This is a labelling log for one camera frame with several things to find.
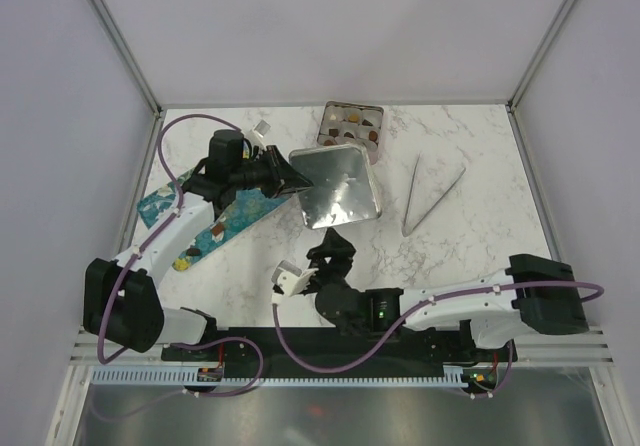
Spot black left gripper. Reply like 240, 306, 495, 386
230, 146, 312, 200

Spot square tin lid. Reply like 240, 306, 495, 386
289, 143, 382, 230

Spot pink chocolate tin box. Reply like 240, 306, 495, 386
316, 101, 384, 164

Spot metal tongs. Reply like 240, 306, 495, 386
401, 153, 467, 238

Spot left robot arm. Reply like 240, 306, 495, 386
83, 130, 313, 360

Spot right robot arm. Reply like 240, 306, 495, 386
304, 228, 589, 361

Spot teal floral tray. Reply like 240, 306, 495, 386
137, 183, 289, 272

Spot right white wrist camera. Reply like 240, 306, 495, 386
271, 260, 318, 305

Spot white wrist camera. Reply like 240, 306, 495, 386
244, 120, 271, 150
271, 260, 318, 305

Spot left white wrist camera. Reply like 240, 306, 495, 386
244, 120, 271, 150

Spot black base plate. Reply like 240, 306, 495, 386
161, 323, 517, 378

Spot slotted cable duct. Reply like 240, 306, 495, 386
91, 366, 496, 388

